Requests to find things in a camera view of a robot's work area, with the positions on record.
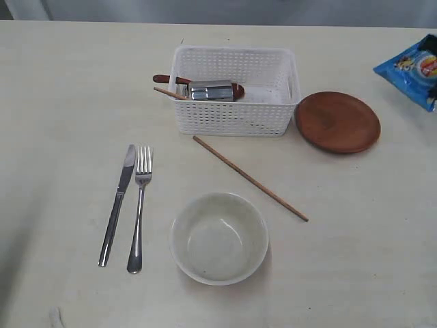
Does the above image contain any white perforated plastic basket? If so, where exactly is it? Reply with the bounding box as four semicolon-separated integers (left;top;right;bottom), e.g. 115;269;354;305
168;45;301;137

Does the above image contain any blue chips bag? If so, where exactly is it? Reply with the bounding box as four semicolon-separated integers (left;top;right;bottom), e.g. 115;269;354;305
373;41;436;112

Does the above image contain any silver fork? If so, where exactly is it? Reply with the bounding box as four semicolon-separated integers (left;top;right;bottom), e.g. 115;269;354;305
127;146;153;274

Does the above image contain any white floral ceramic bowl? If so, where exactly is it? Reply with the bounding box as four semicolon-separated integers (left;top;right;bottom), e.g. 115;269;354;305
169;192;270;286

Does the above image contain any brown round plate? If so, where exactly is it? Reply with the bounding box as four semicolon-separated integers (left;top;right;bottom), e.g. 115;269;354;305
294;91;381;154

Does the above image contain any wooden chopstick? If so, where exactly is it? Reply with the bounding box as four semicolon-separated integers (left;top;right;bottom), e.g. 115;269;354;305
153;87;188;100
192;136;309;222

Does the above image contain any dark red wooden spoon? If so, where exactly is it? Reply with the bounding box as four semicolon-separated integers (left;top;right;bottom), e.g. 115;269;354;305
152;74;246;100

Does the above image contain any silver table knife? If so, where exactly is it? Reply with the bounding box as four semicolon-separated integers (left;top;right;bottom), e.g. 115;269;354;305
98;144;137;267

